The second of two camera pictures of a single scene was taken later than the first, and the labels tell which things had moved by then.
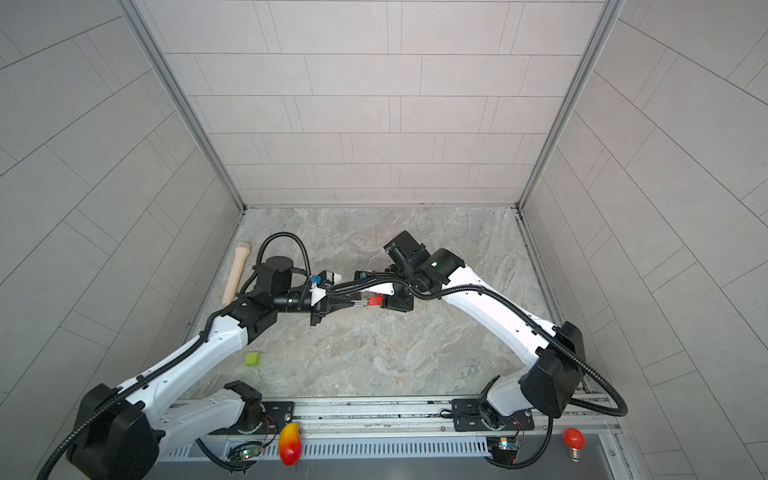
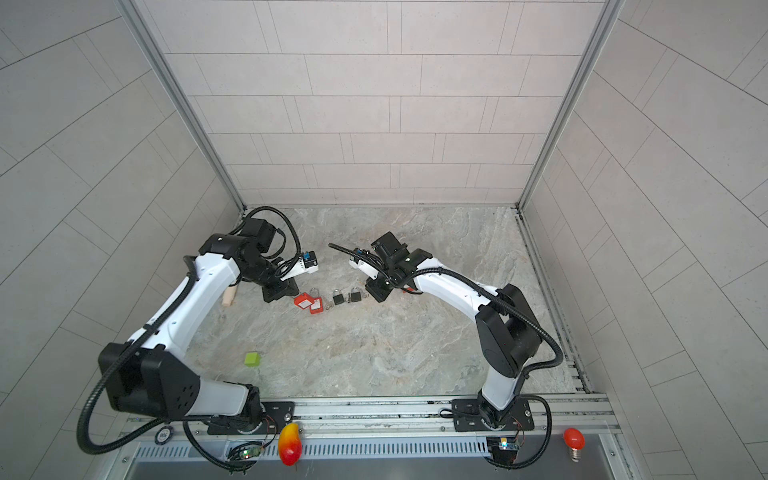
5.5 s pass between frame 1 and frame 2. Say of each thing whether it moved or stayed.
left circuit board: stayed
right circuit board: stayed
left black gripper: moved
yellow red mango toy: stayed
